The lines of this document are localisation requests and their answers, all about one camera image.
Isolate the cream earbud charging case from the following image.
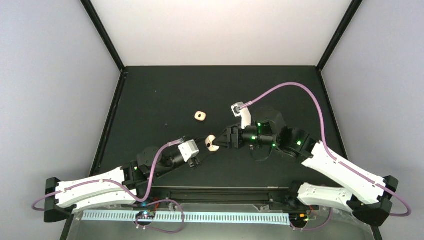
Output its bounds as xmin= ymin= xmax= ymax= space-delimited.
xmin=205 ymin=135 xmax=220 ymax=152

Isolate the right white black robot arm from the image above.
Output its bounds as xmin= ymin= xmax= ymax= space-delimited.
xmin=209 ymin=105 xmax=399 ymax=227

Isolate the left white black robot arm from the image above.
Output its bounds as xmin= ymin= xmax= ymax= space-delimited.
xmin=41 ymin=137 xmax=213 ymax=223

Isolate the small circuit board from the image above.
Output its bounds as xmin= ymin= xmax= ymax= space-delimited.
xmin=135 ymin=210 xmax=156 ymax=221

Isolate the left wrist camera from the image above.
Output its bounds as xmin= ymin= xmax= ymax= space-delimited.
xmin=178 ymin=139 xmax=200 ymax=163

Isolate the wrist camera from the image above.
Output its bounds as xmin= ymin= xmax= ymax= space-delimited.
xmin=230 ymin=102 xmax=252 ymax=130
xmin=178 ymin=139 xmax=200 ymax=163

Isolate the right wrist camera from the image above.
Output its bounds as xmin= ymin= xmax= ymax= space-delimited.
xmin=230 ymin=102 xmax=252 ymax=130

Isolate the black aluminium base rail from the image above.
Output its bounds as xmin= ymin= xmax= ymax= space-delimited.
xmin=146 ymin=186 xmax=310 ymax=213

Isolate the white slotted cable duct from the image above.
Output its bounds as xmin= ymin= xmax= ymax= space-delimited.
xmin=81 ymin=210 xmax=290 ymax=226

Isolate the left frame post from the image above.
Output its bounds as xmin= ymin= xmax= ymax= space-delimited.
xmin=80 ymin=0 xmax=126 ymax=73

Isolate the frame post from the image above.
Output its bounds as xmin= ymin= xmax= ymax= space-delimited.
xmin=80 ymin=0 xmax=126 ymax=73
xmin=316 ymin=0 xmax=363 ymax=73

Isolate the right frame post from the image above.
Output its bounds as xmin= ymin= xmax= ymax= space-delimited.
xmin=316 ymin=0 xmax=363 ymax=73

